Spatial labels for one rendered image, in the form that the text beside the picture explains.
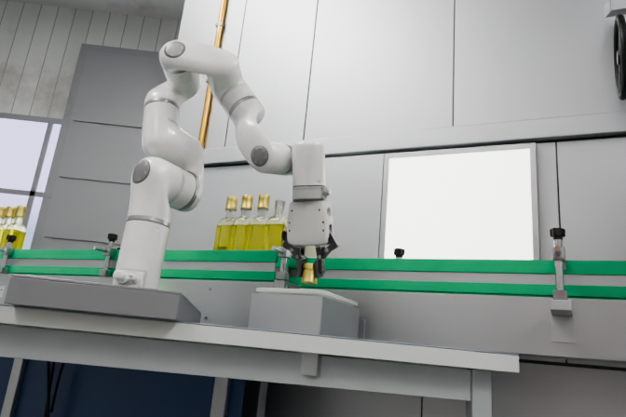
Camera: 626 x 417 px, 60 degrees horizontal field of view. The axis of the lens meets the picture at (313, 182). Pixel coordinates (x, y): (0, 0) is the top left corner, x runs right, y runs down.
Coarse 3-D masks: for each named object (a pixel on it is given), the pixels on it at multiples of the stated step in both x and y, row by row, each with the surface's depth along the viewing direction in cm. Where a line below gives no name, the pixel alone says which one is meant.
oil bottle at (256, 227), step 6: (258, 216) 163; (252, 222) 162; (258, 222) 161; (264, 222) 161; (252, 228) 161; (258, 228) 160; (264, 228) 160; (252, 234) 161; (258, 234) 160; (264, 234) 160; (252, 240) 160; (258, 240) 159; (246, 246) 160; (252, 246) 159; (258, 246) 158
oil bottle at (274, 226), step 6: (276, 216) 160; (270, 222) 159; (276, 222) 158; (282, 222) 158; (270, 228) 158; (276, 228) 158; (282, 228) 158; (270, 234) 158; (276, 234) 157; (264, 240) 158; (270, 240) 157; (276, 240) 156; (264, 246) 157; (270, 246) 156; (276, 246) 156
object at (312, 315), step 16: (256, 304) 118; (272, 304) 116; (288, 304) 115; (304, 304) 113; (320, 304) 112; (336, 304) 118; (256, 320) 117; (272, 320) 115; (288, 320) 113; (304, 320) 112; (320, 320) 110; (336, 320) 118; (352, 320) 126; (336, 336) 117; (352, 336) 126
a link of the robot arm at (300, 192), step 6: (300, 186) 121; (306, 186) 120; (312, 186) 120; (318, 186) 121; (324, 186) 124; (294, 192) 122; (300, 192) 121; (306, 192) 120; (312, 192) 120; (318, 192) 121; (324, 192) 122; (330, 192) 122; (294, 198) 122; (300, 198) 121; (306, 198) 120; (312, 198) 120; (324, 198) 123
